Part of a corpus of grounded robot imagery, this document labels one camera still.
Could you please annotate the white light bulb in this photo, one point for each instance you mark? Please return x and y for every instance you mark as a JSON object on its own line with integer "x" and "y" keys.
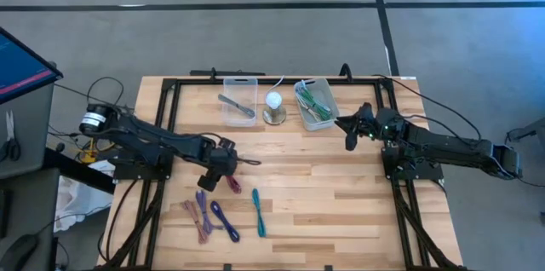
{"x": 273, "y": 99}

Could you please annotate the white cloth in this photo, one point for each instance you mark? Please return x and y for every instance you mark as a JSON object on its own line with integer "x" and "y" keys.
{"x": 76, "y": 203}

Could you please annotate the black aluminium table frame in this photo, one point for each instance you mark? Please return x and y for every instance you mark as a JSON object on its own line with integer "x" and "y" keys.
{"x": 204, "y": 81}

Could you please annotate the monitor with blue screen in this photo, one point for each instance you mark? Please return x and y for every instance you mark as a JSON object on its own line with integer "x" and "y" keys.
{"x": 21, "y": 66}

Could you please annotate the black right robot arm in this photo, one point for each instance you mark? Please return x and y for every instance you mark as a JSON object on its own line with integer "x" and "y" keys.
{"x": 447, "y": 147}

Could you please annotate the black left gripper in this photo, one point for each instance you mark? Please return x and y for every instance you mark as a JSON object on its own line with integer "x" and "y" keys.
{"x": 221, "y": 162}

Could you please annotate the white plastic bin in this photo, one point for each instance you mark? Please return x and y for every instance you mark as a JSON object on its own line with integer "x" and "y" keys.
{"x": 317, "y": 126}

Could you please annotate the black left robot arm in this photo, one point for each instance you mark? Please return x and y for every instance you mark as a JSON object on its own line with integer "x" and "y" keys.
{"x": 149, "y": 139}

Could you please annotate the black computer mouse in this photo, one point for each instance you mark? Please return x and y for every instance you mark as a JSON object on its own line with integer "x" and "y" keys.
{"x": 17, "y": 254}

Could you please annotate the grey cabinet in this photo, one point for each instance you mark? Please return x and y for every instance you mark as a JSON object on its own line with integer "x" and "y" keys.
{"x": 30, "y": 134}

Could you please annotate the black hook clamp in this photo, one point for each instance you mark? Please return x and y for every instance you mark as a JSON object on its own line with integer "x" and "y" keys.
{"x": 342, "y": 76}

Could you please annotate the clear plastic bin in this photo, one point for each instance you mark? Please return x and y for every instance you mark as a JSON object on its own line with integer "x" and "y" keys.
{"x": 251, "y": 88}

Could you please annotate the black table clamp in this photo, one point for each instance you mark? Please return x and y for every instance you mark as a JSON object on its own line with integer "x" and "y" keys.
{"x": 227, "y": 267}
{"x": 328, "y": 268}

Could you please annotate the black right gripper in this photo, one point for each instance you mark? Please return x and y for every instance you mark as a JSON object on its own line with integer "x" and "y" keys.
{"x": 374, "y": 124}

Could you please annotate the black clamp bar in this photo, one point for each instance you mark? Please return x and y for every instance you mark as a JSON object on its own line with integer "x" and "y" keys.
{"x": 225, "y": 73}

